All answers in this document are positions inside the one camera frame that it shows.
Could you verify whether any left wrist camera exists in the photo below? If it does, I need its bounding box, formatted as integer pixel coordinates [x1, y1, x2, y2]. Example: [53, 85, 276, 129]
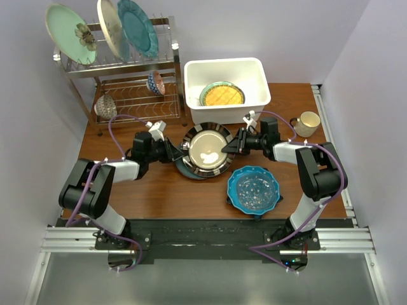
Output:
[145, 121, 166, 141]

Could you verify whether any teal plate on rack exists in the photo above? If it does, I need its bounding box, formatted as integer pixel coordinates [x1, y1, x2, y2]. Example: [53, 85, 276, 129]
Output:
[117, 0, 158, 58]

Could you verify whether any cream mug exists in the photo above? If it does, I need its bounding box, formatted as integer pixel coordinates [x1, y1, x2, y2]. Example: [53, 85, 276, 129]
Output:
[289, 111, 321, 138]

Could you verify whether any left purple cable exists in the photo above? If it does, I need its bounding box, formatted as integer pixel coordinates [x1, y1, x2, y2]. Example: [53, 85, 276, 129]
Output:
[65, 114, 153, 273]

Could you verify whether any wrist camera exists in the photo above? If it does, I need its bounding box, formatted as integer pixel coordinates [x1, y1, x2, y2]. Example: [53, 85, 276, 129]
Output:
[145, 121, 166, 141]
[242, 111, 257, 130]

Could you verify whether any blue scalloped plate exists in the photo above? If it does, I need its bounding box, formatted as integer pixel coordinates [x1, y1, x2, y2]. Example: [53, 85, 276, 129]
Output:
[226, 166, 284, 220]

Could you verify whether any mint floral plate on rack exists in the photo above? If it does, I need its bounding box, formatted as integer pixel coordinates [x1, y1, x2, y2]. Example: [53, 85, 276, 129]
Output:
[45, 4, 97, 65]

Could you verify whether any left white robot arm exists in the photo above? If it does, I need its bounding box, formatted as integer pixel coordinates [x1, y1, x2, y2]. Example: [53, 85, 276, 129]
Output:
[59, 132, 183, 249]

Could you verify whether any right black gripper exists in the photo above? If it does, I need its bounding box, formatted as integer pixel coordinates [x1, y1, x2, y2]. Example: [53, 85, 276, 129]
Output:
[221, 127, 266, 156]

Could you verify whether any metal dish rack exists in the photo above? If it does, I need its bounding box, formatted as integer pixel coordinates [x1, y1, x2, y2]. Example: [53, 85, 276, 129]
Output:
[53, 16, 188, 136]

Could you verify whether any dark blue glazed plate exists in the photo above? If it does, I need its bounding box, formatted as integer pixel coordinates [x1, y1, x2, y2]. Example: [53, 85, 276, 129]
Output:
[175, 159, 205, 180]

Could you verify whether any cream plate on rack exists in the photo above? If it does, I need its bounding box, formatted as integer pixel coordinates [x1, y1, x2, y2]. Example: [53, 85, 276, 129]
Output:
[97, 0, 125, 59]

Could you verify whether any mint floral plate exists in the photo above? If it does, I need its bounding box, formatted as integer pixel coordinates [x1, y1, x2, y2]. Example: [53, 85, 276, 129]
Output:
[45, 4, 97, 65]
[199, 81, 246, 107]

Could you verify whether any black striped plate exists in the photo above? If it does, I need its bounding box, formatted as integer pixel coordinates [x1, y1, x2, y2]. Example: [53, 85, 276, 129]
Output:
[180, 122, 235, 179]

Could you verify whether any white plastic bin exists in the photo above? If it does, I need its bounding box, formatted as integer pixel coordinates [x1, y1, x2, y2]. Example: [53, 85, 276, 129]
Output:
[184, 57, 271, 125]

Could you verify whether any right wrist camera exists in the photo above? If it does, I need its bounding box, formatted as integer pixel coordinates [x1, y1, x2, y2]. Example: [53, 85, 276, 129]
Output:
[242, 111, 257, 130]

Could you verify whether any yellow woven pattern plate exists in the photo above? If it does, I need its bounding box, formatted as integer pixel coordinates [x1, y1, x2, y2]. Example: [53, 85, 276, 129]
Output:
[203, 85, 245, 107]

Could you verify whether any grey patterned bowl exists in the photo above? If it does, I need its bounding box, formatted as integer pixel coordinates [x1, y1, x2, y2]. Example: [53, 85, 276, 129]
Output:
[93, 94, 118, 120]

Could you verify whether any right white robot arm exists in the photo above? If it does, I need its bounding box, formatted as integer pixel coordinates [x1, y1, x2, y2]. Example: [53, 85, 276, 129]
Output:
[222, 117, 348, 251]

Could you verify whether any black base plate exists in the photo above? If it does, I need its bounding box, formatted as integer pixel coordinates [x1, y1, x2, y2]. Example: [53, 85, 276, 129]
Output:
[94, 218, 322, 264]

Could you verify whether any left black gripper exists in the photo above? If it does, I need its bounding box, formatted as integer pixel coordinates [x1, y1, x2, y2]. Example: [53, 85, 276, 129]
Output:
[146, 137, 184, 164]

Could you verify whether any blue patterned bowl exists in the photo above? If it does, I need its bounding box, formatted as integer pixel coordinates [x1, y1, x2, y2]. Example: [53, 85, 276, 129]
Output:
[146, 71, 165, 95]

